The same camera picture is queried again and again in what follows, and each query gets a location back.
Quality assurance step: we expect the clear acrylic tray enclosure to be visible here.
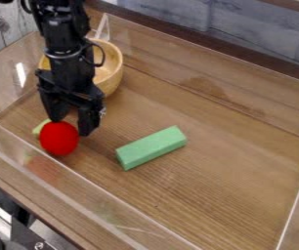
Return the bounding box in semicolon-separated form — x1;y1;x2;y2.
0;18;299;250

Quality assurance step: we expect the light wooden bowl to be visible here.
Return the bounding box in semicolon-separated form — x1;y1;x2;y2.
37;37;125;99

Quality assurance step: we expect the red plush fruit green leaf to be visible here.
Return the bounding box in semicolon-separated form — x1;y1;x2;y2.
32;119;80;156

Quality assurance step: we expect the black metal stand base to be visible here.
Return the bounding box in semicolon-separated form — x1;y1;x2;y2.
11;208;57;250

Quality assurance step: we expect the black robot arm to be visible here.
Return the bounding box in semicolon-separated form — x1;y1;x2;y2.
23;0;105;137

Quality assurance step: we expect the clear acrylic corner bracket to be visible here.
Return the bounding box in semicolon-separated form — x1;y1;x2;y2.
87;14;111;41

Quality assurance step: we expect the green rectangular foam block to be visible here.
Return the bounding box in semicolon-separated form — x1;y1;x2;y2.
116;126;188;171

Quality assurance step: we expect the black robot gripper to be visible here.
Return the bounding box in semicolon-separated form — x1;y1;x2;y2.
35;53;104;137

